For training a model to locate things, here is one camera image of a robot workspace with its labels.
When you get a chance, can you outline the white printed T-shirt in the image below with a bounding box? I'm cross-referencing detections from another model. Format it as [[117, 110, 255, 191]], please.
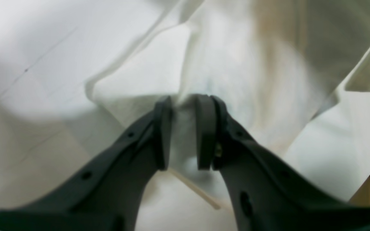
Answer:
[[85, 0, 370, 231]]

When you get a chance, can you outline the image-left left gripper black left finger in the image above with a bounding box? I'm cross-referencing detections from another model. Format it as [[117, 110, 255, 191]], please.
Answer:
[[0, 96, 172, 231]]

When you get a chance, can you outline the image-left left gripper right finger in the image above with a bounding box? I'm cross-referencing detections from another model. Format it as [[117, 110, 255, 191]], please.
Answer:
[[195, 95, 370, 231]]

